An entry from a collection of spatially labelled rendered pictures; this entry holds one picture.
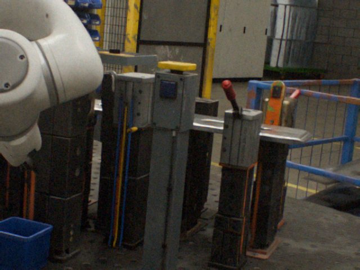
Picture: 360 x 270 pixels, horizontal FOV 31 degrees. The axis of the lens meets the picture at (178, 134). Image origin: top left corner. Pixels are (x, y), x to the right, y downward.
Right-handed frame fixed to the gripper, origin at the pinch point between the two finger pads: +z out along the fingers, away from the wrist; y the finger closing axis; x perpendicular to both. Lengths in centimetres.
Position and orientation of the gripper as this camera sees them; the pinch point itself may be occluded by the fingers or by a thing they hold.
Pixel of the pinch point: (9, 139)
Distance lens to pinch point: 98.5
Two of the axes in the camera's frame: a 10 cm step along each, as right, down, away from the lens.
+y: 6.5, 7.6, -0.5
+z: -2.1, 2.5, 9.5
